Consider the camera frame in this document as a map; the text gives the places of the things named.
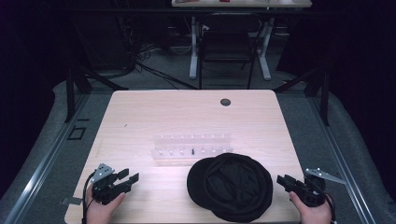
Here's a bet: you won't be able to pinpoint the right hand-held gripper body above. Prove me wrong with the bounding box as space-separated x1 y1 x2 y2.
293 167 347 208

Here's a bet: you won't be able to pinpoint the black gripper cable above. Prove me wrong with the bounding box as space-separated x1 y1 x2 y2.
81 172 96 224
320 186 338 224

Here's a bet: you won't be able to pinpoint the person's right hand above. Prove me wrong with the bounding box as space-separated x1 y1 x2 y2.
289 190 333 224

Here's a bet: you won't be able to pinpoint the person's left hand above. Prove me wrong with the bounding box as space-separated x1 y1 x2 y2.
85 188 127 224

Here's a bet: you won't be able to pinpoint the black hat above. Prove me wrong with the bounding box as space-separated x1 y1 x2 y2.
186 152 275 224

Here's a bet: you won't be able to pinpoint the aluminium floor rail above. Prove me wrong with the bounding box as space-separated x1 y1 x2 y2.
3 92 92 224
306 92 378 224

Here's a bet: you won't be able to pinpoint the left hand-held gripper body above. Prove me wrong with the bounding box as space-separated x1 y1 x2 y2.
90 162 132 206

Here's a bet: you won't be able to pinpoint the clear acrylic peg rack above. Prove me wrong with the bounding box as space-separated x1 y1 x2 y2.
150 133 234 161

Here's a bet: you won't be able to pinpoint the black chair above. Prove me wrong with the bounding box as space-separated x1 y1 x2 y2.
198 12 263 91

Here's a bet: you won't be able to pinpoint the black floor cables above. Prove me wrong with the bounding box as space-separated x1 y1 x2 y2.
116 15 200 91

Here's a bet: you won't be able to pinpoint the white-legged desk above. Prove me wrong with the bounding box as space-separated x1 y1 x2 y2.
171 0 313 81

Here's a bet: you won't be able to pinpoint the black metal frame stand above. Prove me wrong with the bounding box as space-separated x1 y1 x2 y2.
64 60 129 124
273 62 332 127

